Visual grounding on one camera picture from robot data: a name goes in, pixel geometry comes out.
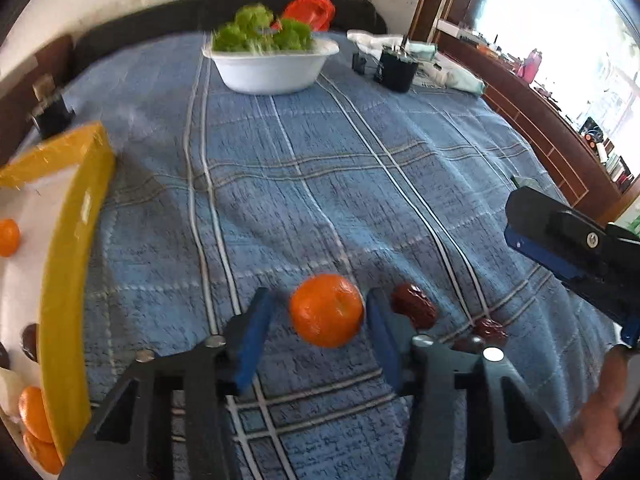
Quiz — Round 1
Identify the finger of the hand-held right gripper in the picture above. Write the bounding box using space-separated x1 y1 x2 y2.
504 186 640 346

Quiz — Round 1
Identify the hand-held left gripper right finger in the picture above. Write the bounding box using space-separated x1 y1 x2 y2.
365 287 583 480

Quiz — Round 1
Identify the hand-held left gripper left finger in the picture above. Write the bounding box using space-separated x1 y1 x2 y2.
57 287 276 480

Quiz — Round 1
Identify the yellow rimmed tray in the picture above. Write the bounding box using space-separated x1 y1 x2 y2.
0 121 117 476

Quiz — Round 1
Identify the white banana piece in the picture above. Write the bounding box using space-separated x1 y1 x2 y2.
0 367 26 418

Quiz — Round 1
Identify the person's right hand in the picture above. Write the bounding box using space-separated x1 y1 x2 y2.
565 345 631 480

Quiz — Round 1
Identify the wooden cabinet with clutter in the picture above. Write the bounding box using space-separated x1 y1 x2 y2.
435 17 640 221

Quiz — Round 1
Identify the blue plaid blanket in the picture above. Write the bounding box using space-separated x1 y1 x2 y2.
65 30 621 480

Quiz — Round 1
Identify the pink bottle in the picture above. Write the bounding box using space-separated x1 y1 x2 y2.
517 49 543 82

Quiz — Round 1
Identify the white and green cloth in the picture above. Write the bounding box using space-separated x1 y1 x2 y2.
346 29 487 96

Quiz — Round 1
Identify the black cup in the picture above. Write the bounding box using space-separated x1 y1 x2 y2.
379 46 420 93

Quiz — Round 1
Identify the white box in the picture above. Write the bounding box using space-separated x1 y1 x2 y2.
436 19 473 36

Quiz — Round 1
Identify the white bowl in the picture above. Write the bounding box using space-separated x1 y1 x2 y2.
201 35 340 95

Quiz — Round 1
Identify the green lettuce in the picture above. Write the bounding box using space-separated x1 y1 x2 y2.
211 4 315 53

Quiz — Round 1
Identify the black clip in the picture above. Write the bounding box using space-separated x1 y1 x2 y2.
30 75 76 136

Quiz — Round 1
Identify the red plastic bag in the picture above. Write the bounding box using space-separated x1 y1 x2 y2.
280 0 336 32

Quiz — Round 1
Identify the black sofa back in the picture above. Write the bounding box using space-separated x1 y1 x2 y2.
75 0 388 81

